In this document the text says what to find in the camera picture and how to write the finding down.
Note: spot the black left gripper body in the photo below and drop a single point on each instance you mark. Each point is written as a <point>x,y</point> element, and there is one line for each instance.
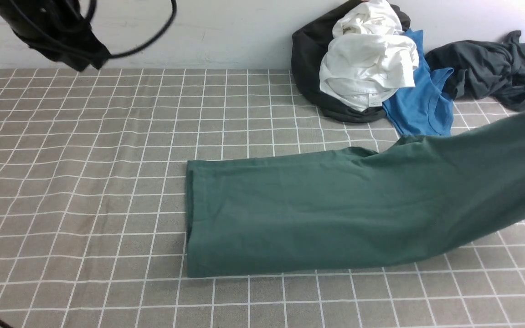
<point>57,30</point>

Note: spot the green long sleeve shirt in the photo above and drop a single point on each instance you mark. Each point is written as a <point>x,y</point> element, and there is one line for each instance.
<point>354,208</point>

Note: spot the white crumpled shirt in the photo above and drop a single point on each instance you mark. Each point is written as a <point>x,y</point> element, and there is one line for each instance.
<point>369,58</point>

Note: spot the blue shirt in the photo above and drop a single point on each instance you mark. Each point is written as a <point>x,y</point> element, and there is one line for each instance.
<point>424,109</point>

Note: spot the dark grey crumpled shirt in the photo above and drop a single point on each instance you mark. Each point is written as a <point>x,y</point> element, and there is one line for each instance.
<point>484,69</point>

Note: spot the grey checkered tablecloth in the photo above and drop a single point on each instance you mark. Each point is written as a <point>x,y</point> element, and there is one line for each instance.
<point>92,225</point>

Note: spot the black garment under pile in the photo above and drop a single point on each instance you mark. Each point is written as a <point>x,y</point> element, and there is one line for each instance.
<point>309,45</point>

